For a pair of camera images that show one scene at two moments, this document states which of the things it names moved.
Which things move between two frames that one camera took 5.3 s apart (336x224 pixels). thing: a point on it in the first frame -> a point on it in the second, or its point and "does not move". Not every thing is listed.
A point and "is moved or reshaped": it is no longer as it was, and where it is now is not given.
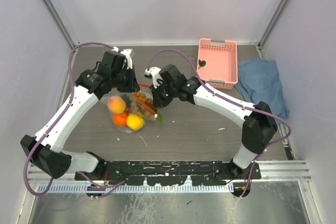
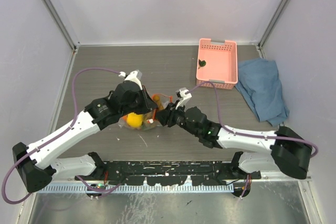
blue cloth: (258, 81) does not move
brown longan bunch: (139, 102) is moved or reshaped
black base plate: (168, 173) does not move
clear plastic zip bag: (129, 110) is moved or reshaped
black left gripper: (133, 86) -> (150, 104)
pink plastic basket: (217, 63) does not move
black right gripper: (157, 100) -> (163, 115)
